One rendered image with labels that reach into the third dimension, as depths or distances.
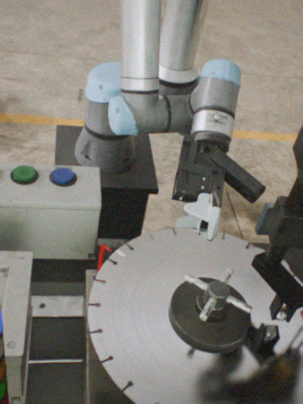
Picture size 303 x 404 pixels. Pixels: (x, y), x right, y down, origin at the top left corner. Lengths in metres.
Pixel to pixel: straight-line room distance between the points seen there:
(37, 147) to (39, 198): 1.65
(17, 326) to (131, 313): 0.16
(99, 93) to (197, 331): 0.62
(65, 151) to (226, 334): 0.73
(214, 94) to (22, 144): 1.74
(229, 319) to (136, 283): 0.14
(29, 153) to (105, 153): 1.34
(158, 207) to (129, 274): 1.56
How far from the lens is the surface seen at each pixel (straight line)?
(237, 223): 2.28
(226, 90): 0.91
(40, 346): 0.86
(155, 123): 0.96
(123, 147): 1.17
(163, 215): 2.21
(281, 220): 0.59
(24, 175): 0.91
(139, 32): 0.93
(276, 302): 0.67
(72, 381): 0.83
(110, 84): 1.08
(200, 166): 0.85
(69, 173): 0.92
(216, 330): 0.66
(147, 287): 0.69
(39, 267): 0.97
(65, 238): 0.94
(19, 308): 0.72
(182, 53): 1.10
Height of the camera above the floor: 1.49
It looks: 41 degrees down
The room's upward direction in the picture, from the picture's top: 12 degrees clockwise
